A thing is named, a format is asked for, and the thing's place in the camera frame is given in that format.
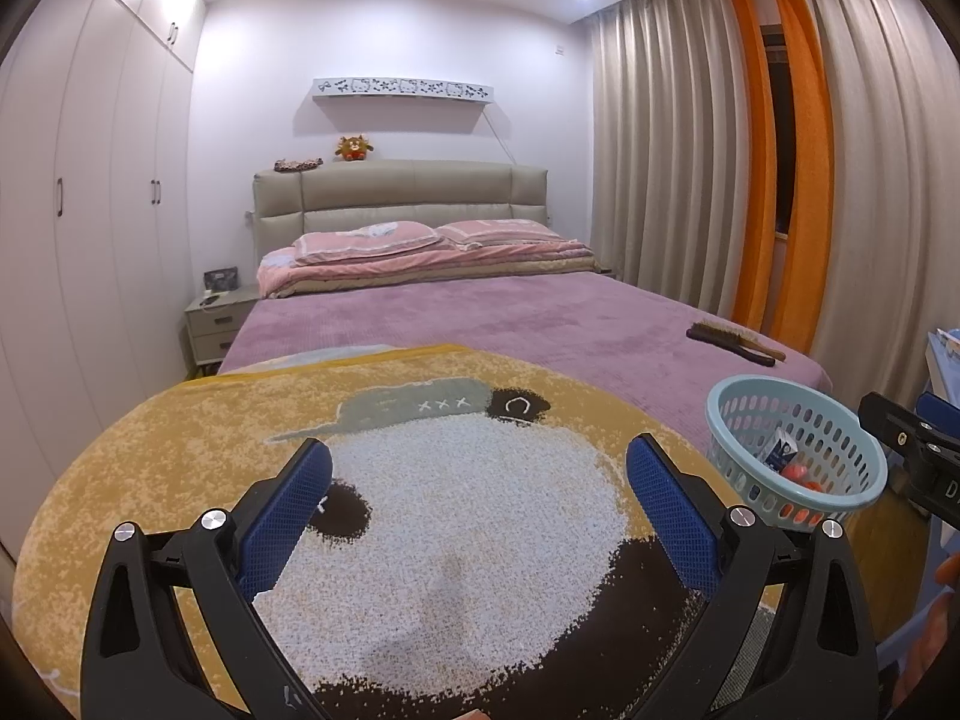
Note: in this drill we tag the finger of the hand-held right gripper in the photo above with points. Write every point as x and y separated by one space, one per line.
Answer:
885 416

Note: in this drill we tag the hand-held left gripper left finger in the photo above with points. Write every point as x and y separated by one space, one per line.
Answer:
289 517

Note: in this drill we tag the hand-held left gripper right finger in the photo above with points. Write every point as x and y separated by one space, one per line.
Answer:
671 517

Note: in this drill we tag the light blue plastic basket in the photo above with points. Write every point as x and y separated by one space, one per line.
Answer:
739 457

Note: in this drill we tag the blue milk carton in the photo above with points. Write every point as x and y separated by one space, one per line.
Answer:
781 454

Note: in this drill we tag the blue and white box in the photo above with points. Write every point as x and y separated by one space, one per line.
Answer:
946 360

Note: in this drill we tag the wooden hair brush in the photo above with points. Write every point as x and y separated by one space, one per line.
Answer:
765 349

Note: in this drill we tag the person's leg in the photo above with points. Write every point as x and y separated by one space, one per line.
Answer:
941 645

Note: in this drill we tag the yellow bear printed mat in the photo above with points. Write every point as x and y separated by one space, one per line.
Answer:
487 540

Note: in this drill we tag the dark hair brush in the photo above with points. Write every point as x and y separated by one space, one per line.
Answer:
712 336

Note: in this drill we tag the grey nightstand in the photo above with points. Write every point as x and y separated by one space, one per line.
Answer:
214 330

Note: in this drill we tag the orange curtain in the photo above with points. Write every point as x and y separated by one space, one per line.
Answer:
810 202
750 165

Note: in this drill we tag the small dark device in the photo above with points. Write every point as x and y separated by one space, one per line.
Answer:
210 301

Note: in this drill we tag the purple bedspread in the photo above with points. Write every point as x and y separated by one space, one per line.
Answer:
525 315

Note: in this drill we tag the grey curtain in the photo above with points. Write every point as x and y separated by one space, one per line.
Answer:
885 165
660 165

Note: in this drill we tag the pink folded quilt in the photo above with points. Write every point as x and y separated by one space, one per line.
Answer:
420 275

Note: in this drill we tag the pink pillow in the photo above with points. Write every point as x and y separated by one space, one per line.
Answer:
495 232
367 244

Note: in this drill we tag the dark window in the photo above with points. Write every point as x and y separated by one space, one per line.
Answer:
778 127

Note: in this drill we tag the beige upholstered headboard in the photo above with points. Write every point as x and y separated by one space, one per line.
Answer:
405 195

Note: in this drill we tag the small patterned ornament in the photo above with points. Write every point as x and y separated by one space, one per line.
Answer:
298 163

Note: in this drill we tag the white wardrobe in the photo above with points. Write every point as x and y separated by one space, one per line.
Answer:
90 202

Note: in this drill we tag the brown plush toy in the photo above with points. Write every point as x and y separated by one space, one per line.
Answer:
353 148

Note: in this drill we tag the white decorated wall shelf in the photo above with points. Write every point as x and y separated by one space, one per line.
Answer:
405 88

